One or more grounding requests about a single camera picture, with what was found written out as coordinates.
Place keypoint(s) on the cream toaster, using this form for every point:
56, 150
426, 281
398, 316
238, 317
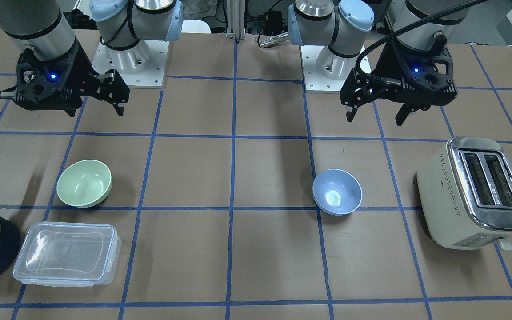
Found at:
465, 192

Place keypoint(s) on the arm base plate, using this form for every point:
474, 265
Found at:
314, 75
142, 66

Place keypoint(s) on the clear plastic food container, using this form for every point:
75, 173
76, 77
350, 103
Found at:
67, 255

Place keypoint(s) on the blue bowl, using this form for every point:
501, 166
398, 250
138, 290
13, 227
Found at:
337, 192

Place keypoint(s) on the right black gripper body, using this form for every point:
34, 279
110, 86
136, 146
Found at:
79, 67

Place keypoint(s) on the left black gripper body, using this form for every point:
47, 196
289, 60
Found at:
387, 61

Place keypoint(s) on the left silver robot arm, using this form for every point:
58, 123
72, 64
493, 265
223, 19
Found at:
343, 27

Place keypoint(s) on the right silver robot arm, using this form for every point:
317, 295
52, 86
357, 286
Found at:
122, 24

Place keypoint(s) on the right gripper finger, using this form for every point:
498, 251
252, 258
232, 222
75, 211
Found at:
113, 89
71, 110

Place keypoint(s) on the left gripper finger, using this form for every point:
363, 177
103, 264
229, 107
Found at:
354, 92
404, 112

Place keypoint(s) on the aluminium frame post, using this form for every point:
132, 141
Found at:
235, 19

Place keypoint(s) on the green bowl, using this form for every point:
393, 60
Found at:
84, 184

